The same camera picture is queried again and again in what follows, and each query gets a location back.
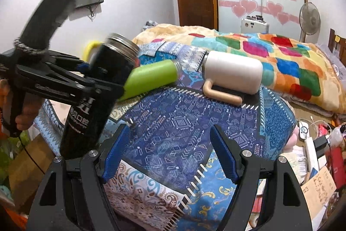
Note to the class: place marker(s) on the brown cardboard sheet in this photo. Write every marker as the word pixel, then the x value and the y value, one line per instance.
pixel 319 190

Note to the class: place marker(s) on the standing electric fan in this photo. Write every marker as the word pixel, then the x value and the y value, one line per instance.
pixel 309 17

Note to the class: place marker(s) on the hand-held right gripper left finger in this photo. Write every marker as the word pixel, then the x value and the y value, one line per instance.
pixel 116 155

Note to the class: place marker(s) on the white power strip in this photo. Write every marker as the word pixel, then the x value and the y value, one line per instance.
pixel 311 155

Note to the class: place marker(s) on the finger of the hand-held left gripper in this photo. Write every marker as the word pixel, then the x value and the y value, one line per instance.
pixel 69 62
pixel 102 86

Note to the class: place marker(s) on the white box appliance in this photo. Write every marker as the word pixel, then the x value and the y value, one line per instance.
pixel 254 26

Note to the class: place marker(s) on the red box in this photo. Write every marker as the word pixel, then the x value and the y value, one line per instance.
pixel 336 166

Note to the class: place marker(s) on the person's left hand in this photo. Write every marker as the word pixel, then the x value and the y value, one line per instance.
pixel 24 117

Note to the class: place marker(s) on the blue patterned patchwork cloth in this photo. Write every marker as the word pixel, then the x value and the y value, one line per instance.
pixel 175 125

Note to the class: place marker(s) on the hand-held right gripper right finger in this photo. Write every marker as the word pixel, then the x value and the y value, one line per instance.
pixel 224 155

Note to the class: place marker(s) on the brown cardboard box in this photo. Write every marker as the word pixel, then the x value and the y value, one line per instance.
pixel 27 166

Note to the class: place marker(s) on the wooden chair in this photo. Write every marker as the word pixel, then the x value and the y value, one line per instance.
pixel 338 43

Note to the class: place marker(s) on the colourful checked blanket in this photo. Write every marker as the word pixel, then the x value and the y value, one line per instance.
pixel 292 63

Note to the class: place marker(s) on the black cup with steel rim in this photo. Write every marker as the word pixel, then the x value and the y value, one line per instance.
pixel 81 128

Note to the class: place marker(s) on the green bottle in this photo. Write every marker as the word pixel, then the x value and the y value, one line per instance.
pixel 151 76

